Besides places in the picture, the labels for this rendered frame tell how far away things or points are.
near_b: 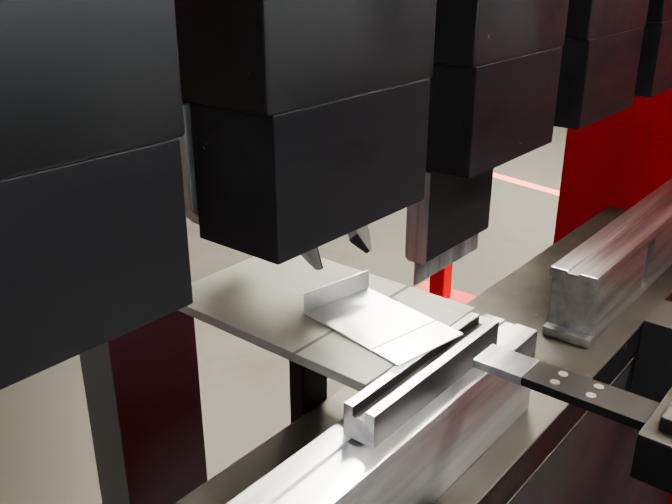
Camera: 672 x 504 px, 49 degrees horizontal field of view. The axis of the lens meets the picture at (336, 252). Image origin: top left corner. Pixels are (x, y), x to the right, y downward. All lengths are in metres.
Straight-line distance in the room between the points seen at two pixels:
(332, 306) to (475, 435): 0.18
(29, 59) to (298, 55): 0.14
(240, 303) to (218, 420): 1.59
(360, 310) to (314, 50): 0.38
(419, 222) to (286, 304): 0.22
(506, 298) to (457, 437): 0.41
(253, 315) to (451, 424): 0.21
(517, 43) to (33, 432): 2.06
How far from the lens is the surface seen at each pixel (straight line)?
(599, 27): 0.72
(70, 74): 0.30
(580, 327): 0.97
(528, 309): 1.04
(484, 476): 0.73
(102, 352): 1.50
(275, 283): 0.79
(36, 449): 2.35
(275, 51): 0.36
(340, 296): 0.75
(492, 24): 0.54
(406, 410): 0.62
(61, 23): 0.29
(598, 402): 0.62
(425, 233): 0.57
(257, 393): 2.43
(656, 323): 1.04
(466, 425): 0.70
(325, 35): 0.39
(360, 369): 0.63
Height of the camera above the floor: 1.33
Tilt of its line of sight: 23 degrees down
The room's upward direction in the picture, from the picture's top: straight up
